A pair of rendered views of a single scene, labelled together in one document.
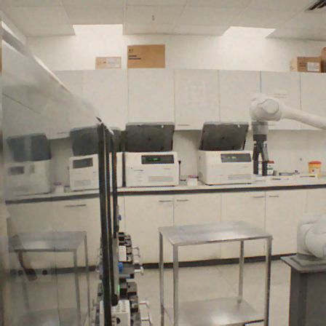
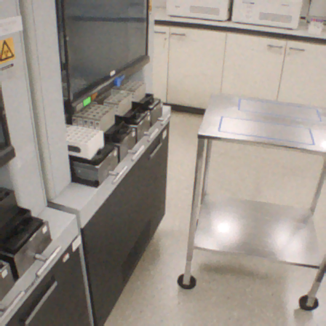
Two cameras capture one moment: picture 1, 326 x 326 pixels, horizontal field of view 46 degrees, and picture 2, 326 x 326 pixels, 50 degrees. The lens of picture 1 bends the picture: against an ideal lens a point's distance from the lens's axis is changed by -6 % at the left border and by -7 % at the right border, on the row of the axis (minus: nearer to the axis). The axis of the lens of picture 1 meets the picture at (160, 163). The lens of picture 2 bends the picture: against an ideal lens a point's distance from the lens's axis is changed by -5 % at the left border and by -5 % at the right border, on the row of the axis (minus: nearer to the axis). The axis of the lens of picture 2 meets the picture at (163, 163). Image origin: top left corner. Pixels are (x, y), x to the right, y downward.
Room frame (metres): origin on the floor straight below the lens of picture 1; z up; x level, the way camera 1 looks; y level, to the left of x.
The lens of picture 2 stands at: (1.04, -0.41, 1.37)
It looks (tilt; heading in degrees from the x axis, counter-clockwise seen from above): 31 degrees down; 23
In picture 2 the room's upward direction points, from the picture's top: 2 degrees clockwise
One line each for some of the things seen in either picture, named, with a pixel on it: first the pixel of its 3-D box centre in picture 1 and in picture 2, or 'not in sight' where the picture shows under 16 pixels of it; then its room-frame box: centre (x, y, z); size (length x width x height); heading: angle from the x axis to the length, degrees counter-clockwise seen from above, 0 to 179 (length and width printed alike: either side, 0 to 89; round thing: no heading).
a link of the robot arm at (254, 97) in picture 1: (260, 107); not in sight; (2.02, -0.52, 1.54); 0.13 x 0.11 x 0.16; 179
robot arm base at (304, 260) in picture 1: (308, 255); not in sight; (2.08, -0.82, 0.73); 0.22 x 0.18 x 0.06; 5
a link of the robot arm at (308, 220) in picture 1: (311, 232); not in sight; (2.05, -0.82, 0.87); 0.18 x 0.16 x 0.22; 179
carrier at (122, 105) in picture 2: not in sight; (123, 105); (2.16, 0.25, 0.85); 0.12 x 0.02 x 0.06; 5
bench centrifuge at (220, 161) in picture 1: (225, 152); not in sight; (4.57, -0.74, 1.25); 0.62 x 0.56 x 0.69; 5
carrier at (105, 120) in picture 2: not in sight; (105, 121); (2.01, 0.23, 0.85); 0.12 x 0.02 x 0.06; 6
